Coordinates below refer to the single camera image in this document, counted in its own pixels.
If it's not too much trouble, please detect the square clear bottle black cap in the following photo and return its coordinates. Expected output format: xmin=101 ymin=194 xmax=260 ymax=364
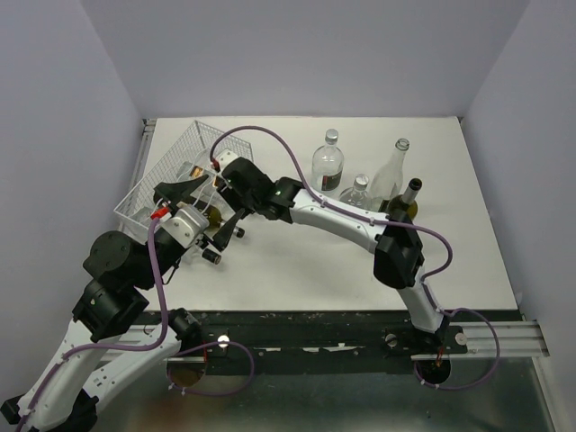
xmin=175 ymin=161 xmax=227 ymax=203

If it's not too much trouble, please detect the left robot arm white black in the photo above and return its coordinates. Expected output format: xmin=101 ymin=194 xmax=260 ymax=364
xmin=1 ymin=177 xmax=246 ymax=431

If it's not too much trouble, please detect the dark green wine bottle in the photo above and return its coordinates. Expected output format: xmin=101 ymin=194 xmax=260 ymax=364
xmin=202 ymin=205 xmax=245 ymax=239

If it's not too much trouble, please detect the olive wine bottle right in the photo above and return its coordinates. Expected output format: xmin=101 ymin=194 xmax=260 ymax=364
xmin=384 ymin=177 xmax=423 ymax=221

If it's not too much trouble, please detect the small clear bottle silver cap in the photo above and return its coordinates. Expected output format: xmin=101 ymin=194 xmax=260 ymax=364
xmin=338 ymin=174 xmax=369 ymax=209

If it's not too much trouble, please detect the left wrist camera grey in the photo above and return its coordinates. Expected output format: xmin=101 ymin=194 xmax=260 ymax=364
xmin=160 ymin=204 xmax=209 ymax=249

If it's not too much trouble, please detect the tall clear wine bottle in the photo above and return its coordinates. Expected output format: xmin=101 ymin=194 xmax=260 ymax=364
xmin=367 ymin=138 xmax=410 ymax=212

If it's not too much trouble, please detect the aluminium rail right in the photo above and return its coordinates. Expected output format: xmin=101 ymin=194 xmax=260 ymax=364
xmin=446 ymin=321 xmax=549 ymax=359

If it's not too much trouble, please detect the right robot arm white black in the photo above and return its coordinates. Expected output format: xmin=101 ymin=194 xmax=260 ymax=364
xmin=216 ymin=150 xmax=448 ymax=353

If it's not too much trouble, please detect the round clear bottle silver cap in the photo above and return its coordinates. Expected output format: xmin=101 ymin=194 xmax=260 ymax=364
xmin=311 ymin=129 xmax=345 ymax=193

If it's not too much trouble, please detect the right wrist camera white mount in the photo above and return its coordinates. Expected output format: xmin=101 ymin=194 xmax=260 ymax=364
xmin=211 ymin=149 xmax=239 ymax=173

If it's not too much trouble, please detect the square clear bottle front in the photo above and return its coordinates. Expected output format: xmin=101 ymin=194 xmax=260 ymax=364
xmin=131 ymin=206 xmax=155 ymax=229

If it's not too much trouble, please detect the white wire wine rack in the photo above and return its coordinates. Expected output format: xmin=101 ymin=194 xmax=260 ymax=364
xmin=114 ymin=121 xmax=233 ymax=242

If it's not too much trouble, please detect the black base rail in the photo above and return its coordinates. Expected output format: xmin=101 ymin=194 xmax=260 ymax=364
xmin=134 ymin=305 xmax=469 ymax=375

